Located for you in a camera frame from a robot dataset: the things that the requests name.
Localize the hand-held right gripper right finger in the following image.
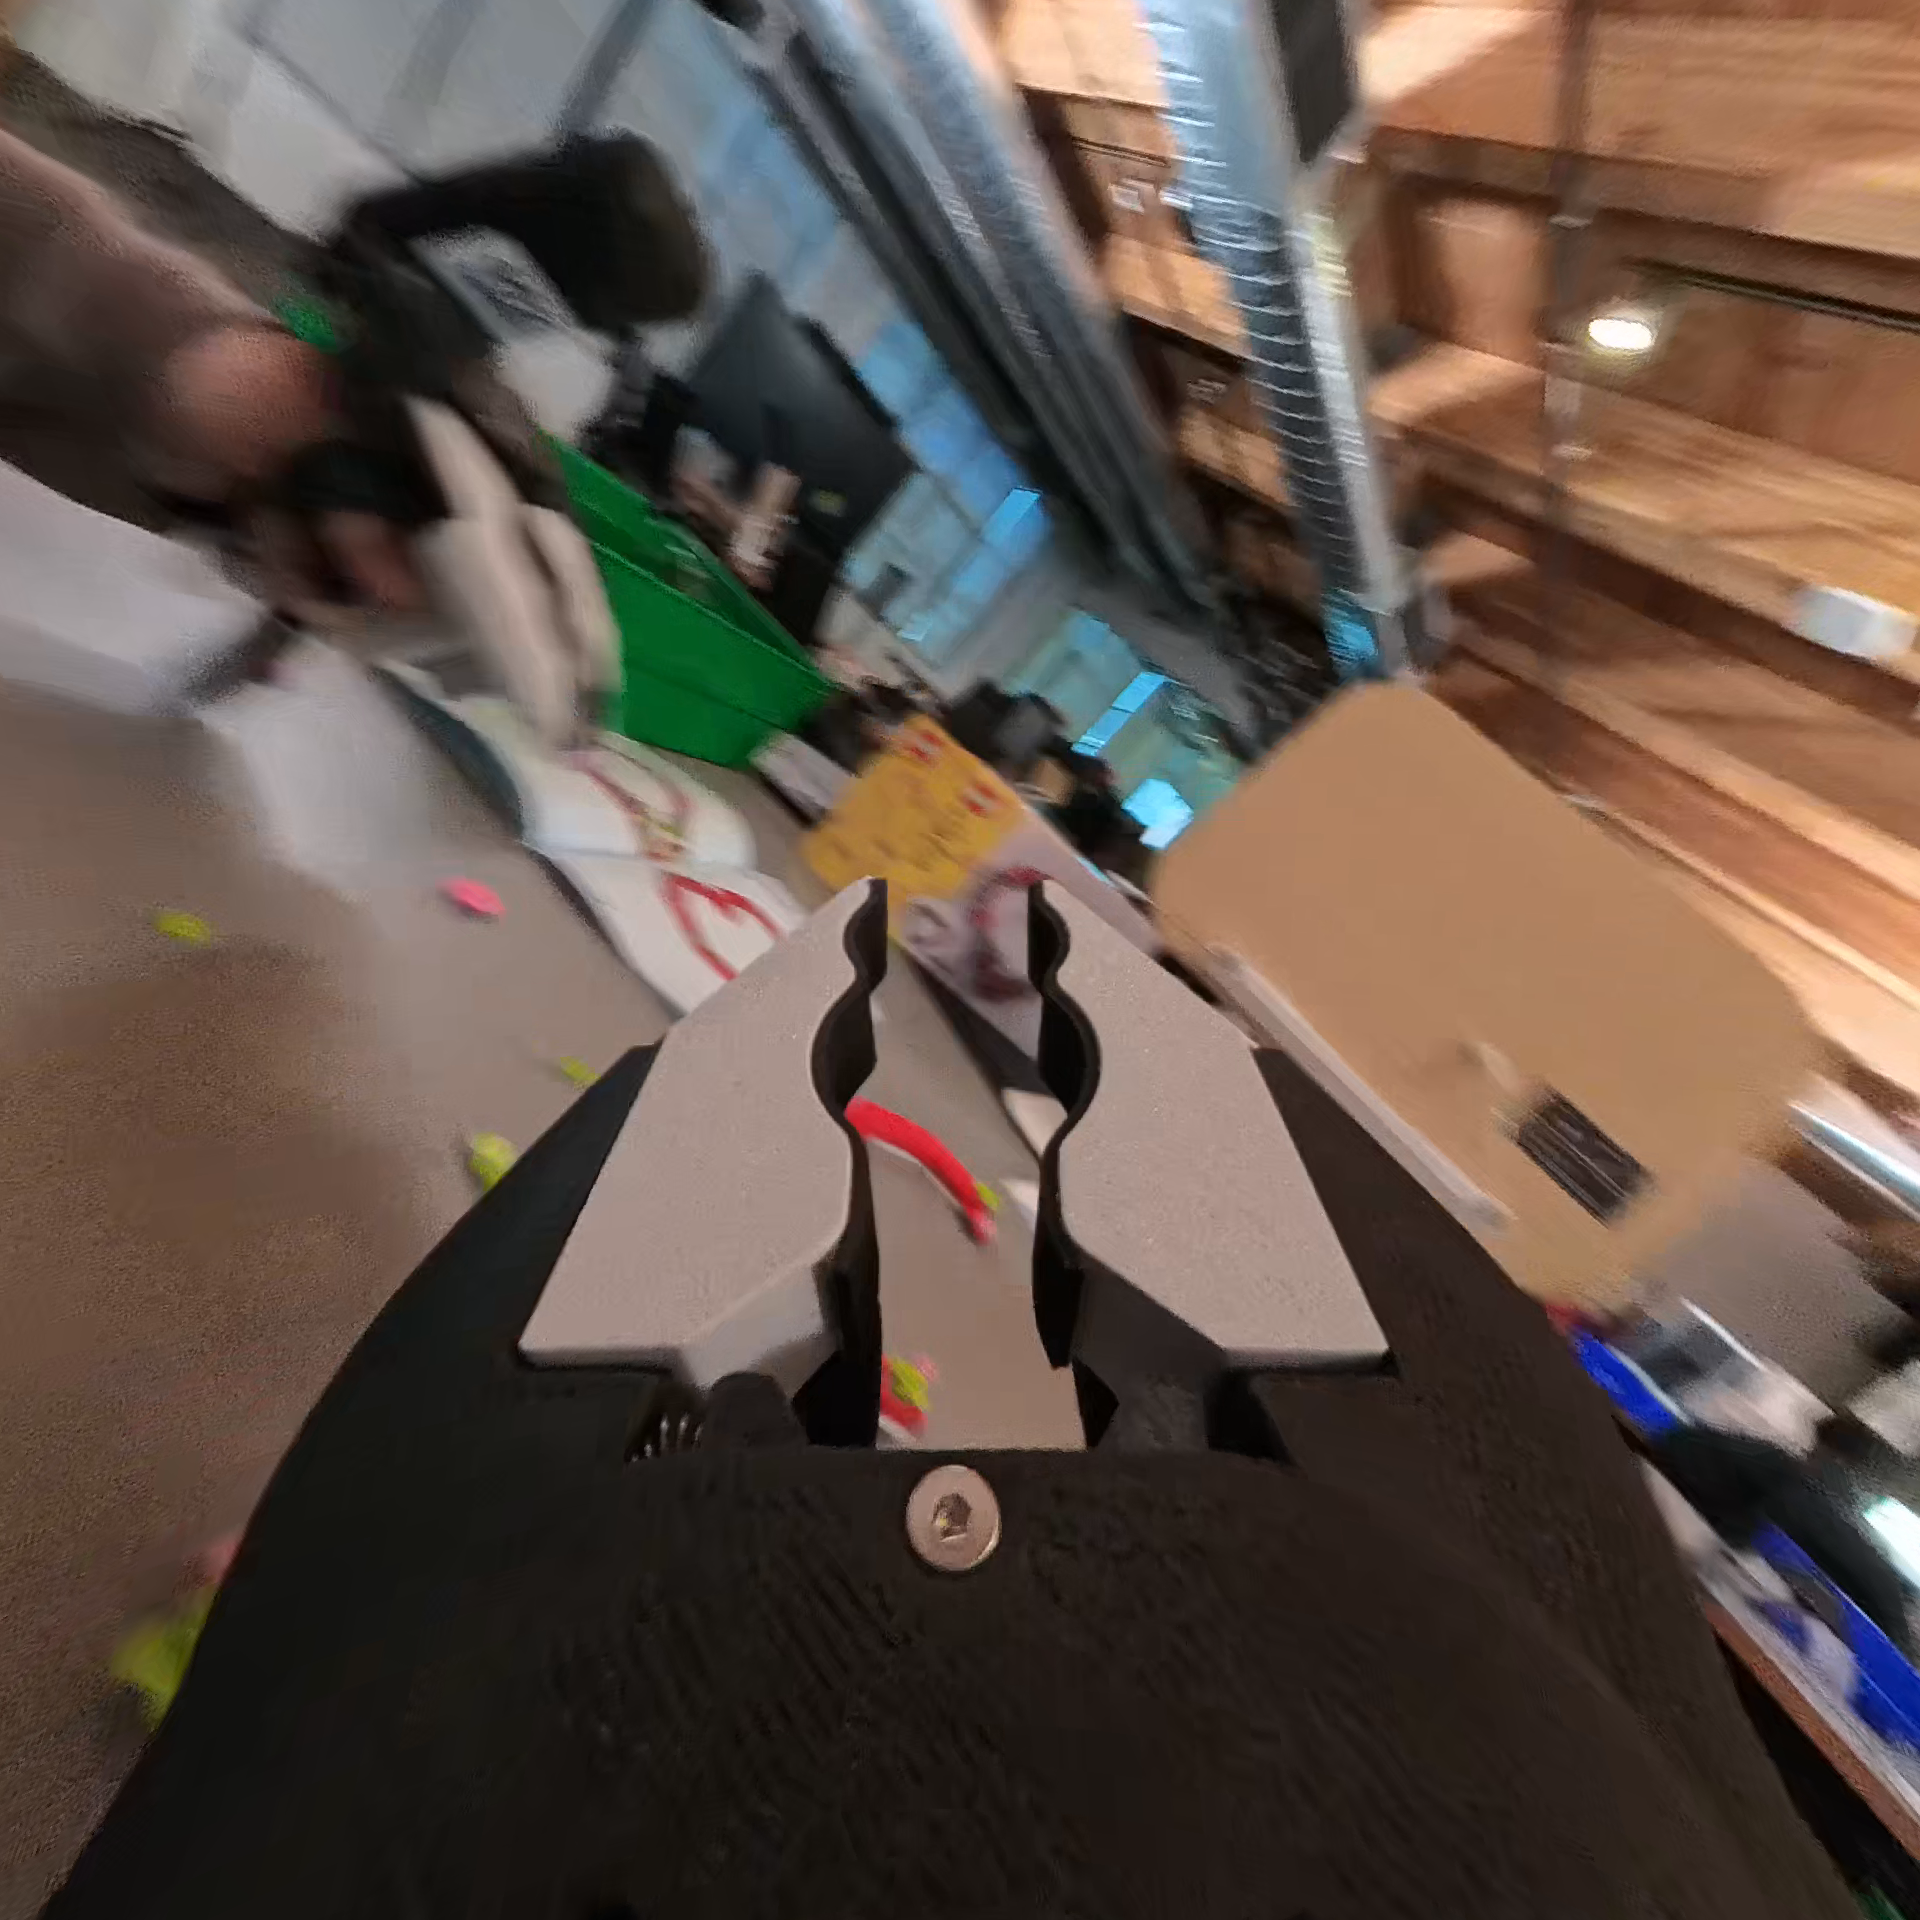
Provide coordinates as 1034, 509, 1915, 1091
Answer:
1026, 882, 1392, 1451

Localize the red lego piece with flowers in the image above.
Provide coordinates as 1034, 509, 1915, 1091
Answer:
843, 1095, 1003, 1249

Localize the black monitor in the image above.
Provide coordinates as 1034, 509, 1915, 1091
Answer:
682, 277, 921, 601

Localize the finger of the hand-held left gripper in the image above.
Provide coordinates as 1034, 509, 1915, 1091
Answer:
402, 397, 586, 741
516, 502, 628, 725

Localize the lego instruction booklet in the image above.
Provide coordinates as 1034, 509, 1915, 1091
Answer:
376, 660, 817, 1018

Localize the cardboard box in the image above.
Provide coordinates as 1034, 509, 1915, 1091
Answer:
1147, 682, 1827, 1309

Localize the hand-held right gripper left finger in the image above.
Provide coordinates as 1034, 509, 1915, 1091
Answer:
516, 881, 892, 1451

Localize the yellow lego box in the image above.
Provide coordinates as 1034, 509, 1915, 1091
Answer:
803, 717, 1172, 1051

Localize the person's left forearm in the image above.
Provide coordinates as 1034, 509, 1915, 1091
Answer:
0, 129, 348, 529

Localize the metal ventilation duct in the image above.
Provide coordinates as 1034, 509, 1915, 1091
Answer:
1140, 0, 1414, 682

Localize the person's left hand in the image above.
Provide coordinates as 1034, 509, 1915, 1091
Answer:
152, 323, 453, 618

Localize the green plastic bin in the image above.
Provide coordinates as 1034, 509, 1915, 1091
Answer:
545, 434, 837, 771

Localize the blue plastic bin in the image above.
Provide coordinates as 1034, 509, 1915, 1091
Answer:
1558, 1305, 1920, 1757

